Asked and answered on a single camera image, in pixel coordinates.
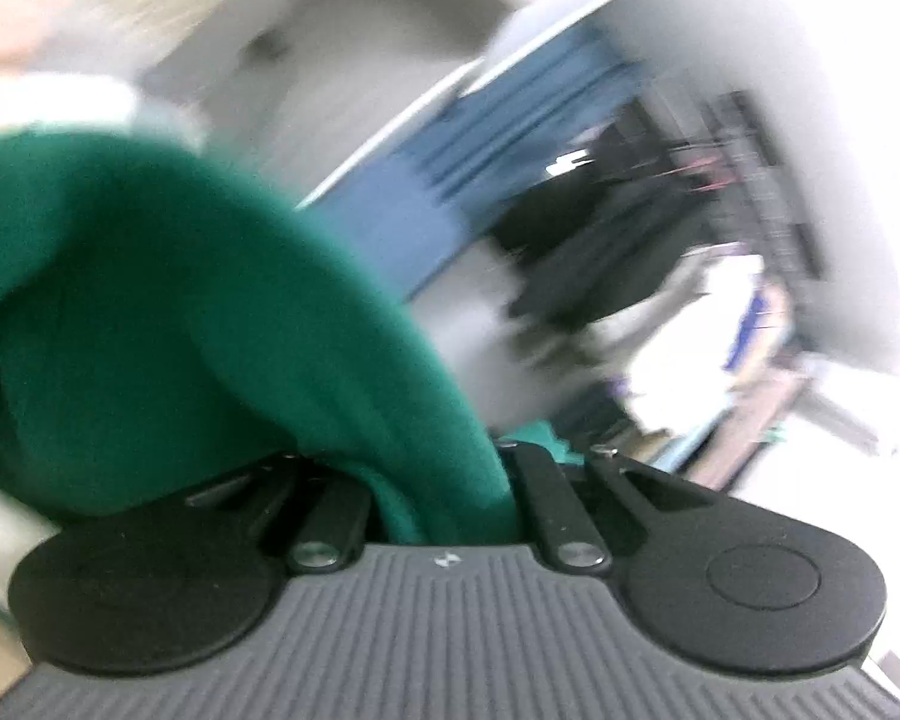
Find checked pastel blanket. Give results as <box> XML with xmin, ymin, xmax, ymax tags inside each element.
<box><xmin>0</xmin><ymin>7</ymin><xmax>211</xmax><ymax>158</ymax></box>

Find dark rack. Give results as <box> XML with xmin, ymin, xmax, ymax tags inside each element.
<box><xmin>701</xmin><ymin>88</ymin><xmax>830</xmax><ymax>282</ymax></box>

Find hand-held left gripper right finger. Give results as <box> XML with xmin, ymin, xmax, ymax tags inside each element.
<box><xmin>504</xmin><ymin>442</ymin><xmax>728</xmax><ymax>577</ymax></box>

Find dark hanging clothes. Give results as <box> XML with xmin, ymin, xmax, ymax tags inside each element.
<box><xmin>491</xmin><ymin>97</ymin><xmax>732</xmax><ymax>335</ymax></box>

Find black wall socket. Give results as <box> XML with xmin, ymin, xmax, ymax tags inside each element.
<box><xmin>240</xmin><ymin>26</ymin><xmax>293</xmax><ymax>65</ymax></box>

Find green hoodie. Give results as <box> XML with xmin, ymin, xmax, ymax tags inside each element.
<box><xmin>0</xmin><ymin>131</ymin><xmax>571</xmax><ymax>545</ymax></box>

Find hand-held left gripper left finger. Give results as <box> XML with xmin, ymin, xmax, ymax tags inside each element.
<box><xmin>186</xmin><ymin>456</ymin><xmax>374</xmax><ymax>577</ymax></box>

